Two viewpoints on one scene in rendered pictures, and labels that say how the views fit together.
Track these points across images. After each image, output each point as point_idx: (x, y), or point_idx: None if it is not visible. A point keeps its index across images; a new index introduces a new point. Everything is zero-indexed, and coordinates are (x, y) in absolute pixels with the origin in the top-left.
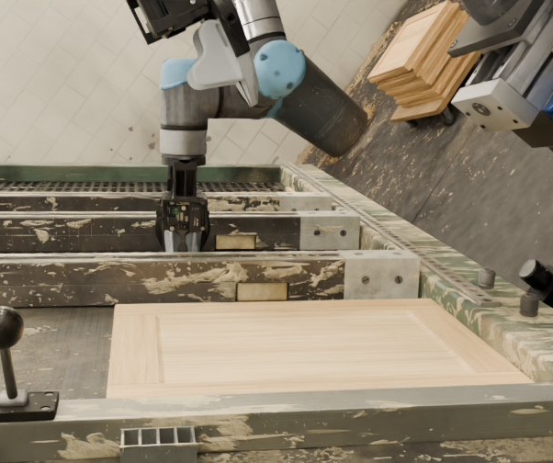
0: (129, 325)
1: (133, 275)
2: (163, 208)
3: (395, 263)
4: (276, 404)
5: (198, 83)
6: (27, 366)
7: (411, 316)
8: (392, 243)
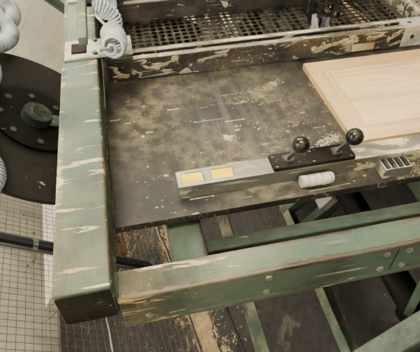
0: (322, 81)
1: (307, 45)
2: (321, 8)
3: None
4: None
5: None
6: (292, 110)
7: None
8: (410, 2)
